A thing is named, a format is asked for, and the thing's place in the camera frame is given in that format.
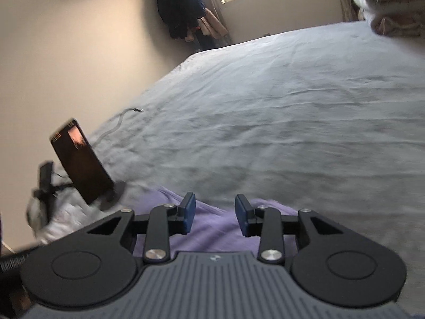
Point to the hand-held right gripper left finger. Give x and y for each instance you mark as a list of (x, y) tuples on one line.
[(190, 211)]

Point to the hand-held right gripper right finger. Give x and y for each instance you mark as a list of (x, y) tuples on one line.
[(240, 214)]

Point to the purple shirt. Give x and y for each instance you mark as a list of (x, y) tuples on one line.
[(212, 232)]

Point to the phone stand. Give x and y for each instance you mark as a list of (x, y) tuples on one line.
[(114, 192)]

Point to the bed with grey sheet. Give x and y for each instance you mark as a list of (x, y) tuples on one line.
[(265, 106)]

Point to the black smartphone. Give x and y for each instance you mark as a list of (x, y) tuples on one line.
[(83, 162)]

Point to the hanging pink clothing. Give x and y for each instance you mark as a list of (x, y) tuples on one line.
[(212, 23)]

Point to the hanging dark jacket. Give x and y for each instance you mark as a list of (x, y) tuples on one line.
[(176, 3)]

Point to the folded grey pink comforter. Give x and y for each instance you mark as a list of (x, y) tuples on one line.
[(391, 3)]

